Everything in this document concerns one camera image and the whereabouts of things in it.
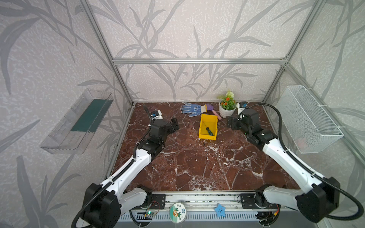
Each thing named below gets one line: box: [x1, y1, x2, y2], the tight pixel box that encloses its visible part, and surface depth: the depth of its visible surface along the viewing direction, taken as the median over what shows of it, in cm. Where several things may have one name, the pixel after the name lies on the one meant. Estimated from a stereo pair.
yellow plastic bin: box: [198, 113, 218, 141], surface depth 104 cm
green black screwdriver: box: [204, 123, 214, 136], surface depth 101 cm
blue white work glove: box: [179, 102, 208, 118], surface depth 118 cm
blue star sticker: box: [213, 202, 226, 218], surface depth 72 cm
